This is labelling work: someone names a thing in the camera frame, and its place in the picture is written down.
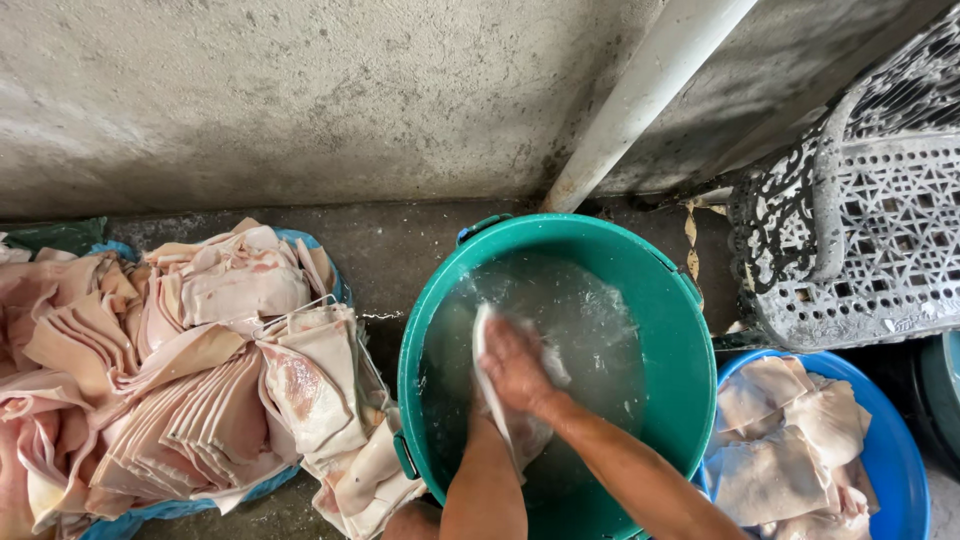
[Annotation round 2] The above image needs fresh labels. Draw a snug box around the grey perforated plastic crate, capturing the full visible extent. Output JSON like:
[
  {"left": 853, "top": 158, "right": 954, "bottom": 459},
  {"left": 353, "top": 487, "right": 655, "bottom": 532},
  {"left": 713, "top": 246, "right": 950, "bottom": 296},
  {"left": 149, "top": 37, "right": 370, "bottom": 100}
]
[{"left": 727, "top": 3, "right": 960, "bottom": 354}]

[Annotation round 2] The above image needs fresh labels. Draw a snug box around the white plastic pipe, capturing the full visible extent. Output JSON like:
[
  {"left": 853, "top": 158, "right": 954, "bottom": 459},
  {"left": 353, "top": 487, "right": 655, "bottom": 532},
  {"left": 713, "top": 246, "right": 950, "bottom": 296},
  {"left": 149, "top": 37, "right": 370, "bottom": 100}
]
[{"left": 540, "top": 0, "right": 759, "bottom": 215}]

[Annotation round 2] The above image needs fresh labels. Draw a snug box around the blue plastic sheet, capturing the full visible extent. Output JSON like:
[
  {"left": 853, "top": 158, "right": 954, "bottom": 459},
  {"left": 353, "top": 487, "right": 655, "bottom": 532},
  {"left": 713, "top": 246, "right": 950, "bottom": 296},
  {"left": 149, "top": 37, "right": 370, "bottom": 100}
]
[{"left": 78, "top": 227, "right": 354, "bottom": 540}]

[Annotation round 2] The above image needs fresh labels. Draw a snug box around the pale raw pork skin piece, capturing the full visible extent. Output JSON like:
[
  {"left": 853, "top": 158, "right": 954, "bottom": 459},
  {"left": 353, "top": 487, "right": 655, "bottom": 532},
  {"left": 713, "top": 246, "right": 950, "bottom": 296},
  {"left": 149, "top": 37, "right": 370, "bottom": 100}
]
[{"left": 471, "top": 302, "right": 573, "bottom": 483}]

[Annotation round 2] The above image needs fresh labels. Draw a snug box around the pile of raw pork skins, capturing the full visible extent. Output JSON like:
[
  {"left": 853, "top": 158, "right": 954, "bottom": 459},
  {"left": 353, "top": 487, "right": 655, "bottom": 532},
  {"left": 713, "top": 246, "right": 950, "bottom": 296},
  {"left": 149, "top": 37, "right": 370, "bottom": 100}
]
[{"left": 0, "top": 217, "right": 429, "bottom": 540}]

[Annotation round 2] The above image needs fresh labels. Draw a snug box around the dark round tub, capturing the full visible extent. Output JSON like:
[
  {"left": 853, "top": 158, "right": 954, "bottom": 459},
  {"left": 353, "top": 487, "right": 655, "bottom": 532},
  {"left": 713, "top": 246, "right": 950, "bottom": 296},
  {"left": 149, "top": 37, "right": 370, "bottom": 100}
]
[{"left": 911, "top": 333, "right": 960, "bottom": 481}]

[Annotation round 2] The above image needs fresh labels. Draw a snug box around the dark green plastic bag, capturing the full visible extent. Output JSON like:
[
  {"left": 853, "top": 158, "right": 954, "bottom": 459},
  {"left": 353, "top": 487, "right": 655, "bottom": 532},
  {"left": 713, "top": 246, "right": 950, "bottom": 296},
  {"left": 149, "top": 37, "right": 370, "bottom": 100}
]
[{"left": 0, "top": 217, "right": 108, "bottom": 260}]

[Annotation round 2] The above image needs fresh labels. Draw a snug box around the blue plastic basin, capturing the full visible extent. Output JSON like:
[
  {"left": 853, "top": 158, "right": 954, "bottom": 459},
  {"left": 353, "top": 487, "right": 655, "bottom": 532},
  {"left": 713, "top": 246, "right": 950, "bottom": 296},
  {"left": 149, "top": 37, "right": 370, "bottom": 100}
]
[{"left": 693, "top": 348, "right": 932, "bottom": 540}]

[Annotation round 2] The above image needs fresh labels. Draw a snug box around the heap of washed pork skins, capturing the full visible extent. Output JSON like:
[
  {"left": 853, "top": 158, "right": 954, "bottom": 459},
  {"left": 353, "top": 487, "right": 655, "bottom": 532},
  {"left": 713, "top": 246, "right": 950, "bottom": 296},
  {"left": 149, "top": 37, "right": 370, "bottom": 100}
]
[{"left": 705, "top": 354, "right": 881, "bottom": 540}]

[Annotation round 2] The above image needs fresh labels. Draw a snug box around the green plastic bucket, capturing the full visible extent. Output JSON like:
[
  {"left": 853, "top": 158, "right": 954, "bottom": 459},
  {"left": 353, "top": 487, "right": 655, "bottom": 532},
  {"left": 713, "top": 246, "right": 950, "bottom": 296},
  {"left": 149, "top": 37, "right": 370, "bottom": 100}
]
[{"left": 393, "top": 213, "right": 719, "bottom": 540}]

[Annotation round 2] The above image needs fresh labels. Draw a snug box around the yellowish frayed strap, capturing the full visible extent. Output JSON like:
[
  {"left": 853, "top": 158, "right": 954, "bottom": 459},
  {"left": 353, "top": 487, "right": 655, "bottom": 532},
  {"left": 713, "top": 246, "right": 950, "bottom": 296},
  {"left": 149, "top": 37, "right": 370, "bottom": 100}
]
[{"left": 681, "top": 196, "right": 729, "bottom": 286}]

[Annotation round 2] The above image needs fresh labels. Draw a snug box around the person's knee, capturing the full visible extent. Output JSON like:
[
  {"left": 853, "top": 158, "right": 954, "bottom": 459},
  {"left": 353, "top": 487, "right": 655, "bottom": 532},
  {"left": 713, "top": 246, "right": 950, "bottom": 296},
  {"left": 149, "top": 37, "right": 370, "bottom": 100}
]
[{"left": 381, "top": 498, "right": 444, "bottom": 540}]

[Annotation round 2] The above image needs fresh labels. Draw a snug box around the person's right hand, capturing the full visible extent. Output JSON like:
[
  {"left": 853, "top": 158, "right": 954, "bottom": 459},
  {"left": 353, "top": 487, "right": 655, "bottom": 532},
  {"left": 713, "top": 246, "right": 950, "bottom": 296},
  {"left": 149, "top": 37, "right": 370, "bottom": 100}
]
[{"left": 477, "top": 314, "right": 573, "bottom": 419}]

